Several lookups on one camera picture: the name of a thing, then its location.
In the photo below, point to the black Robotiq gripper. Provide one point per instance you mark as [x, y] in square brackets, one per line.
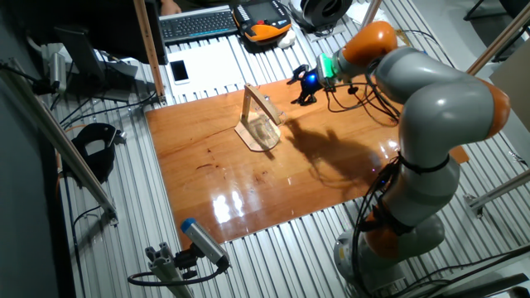
[311, 82]

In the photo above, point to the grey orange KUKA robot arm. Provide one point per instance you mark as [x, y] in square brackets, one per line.
[443, 107]

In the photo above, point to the wooden cup rack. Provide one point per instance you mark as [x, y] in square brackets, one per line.
[248, 136]

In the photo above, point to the bare human hand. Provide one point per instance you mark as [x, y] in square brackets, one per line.
[170, 6]

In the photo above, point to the white rounded object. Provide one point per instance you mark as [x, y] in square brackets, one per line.
[287, 39]

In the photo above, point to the orange black teach pendant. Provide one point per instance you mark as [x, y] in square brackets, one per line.
[265, 29]

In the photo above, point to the black round spool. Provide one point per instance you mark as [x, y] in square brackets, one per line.
[321, 12]

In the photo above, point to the white paper sheet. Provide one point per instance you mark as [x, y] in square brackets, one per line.
[215, 66]

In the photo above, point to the glossy wooden board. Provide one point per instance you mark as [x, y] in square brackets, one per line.
[232, 174]

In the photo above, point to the white smartphone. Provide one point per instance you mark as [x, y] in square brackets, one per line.
[179, 71]

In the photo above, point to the black computer keyboard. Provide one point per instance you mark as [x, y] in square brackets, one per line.
[194, 25]

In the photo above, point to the slanted aluminium beam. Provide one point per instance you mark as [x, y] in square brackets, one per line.
[497, 41]

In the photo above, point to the grey cardboard panel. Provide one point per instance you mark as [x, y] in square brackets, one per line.
[513, 91]

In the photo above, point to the black curved clamp device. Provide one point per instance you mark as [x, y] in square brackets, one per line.
[83, 136]

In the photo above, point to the metal post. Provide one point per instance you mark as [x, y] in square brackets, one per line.
[371, 12]

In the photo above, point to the wooden frame post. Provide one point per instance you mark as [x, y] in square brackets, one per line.
[149, 49]

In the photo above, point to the grey camera with blue cap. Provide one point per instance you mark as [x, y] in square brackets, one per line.
[203, 242]

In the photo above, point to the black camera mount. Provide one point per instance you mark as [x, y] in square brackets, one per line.
[186, 260]

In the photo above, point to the aluminium bar with foot bracket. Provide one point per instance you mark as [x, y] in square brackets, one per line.
[501, 190]

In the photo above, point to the aluminium profile camera post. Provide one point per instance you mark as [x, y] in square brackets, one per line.
[165, 269]

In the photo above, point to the grey cylindrical camera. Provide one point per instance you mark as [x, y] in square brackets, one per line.
[58, 70]

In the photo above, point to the long aluminium frame bar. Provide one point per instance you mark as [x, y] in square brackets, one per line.
[62, 145]

